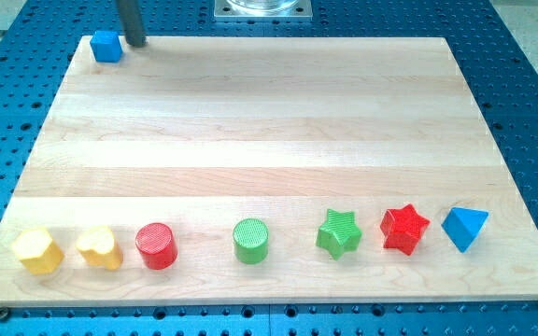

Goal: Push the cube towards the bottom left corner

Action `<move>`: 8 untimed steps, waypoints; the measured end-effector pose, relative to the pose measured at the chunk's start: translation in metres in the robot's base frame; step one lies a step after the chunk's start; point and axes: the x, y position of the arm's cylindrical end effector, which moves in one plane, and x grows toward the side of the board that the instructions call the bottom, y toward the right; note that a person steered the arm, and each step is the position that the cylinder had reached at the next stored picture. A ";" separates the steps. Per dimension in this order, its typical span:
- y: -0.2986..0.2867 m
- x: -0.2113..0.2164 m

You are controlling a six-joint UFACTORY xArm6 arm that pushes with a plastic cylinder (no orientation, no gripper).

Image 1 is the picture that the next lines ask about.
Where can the light wooden board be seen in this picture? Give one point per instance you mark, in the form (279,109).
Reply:
(199,133)

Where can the blue cube block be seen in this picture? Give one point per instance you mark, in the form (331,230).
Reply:
(106,47)

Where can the left black board screw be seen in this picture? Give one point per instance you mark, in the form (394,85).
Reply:
(4,314)

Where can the green star block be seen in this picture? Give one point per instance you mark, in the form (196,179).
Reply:
(339,233)

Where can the blue triangle block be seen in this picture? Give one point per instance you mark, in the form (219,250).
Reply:
(463,225)

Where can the yellow hexagon block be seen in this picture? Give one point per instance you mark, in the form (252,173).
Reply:
(37,251)

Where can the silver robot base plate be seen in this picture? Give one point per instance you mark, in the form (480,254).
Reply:
(237,10)

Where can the red star block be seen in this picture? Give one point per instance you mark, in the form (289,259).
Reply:
(403,228)

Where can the red cylinder block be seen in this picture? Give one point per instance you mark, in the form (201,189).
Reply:
(156,245)

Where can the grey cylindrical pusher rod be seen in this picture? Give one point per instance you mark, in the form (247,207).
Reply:
(131,22)

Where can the green cylinder block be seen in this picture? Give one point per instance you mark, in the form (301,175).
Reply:
(250,237)

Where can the yellow heart block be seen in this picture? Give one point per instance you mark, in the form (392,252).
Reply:
(98,247)

